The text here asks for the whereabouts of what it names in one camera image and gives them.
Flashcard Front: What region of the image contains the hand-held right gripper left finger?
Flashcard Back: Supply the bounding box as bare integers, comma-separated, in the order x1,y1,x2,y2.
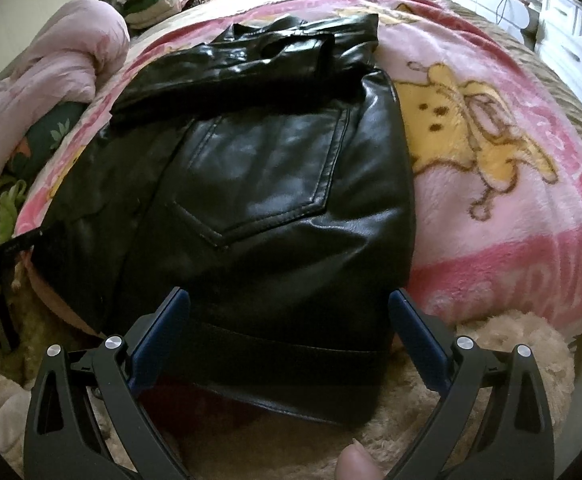
23,286,192,480

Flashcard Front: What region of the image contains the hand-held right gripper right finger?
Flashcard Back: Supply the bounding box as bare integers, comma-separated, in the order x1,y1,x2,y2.
385,287,556,480

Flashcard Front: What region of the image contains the black leather jacket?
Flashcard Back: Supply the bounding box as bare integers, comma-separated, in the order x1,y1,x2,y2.
31,12,417,426

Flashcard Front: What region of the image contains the person's right hand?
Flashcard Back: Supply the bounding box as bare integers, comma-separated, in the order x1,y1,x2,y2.
334,439,390,480

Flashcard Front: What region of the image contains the beige plush blanket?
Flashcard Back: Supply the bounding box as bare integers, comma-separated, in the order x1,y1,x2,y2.
0,260,578,480

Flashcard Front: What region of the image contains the green floral pillow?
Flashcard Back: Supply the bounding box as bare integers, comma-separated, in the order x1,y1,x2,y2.
21,100,89,181

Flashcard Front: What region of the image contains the pink printed blanket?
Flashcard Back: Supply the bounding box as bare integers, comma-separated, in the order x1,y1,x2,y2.
13,0,582,336

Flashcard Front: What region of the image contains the pink quilt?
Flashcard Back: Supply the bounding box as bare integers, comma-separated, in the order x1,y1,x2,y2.
0,0,132,186

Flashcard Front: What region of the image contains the white dresser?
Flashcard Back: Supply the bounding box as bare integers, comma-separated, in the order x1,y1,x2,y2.
534,0,582,111

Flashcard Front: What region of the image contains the thin cable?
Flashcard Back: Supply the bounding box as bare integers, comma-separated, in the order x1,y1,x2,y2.
496,0,547,28

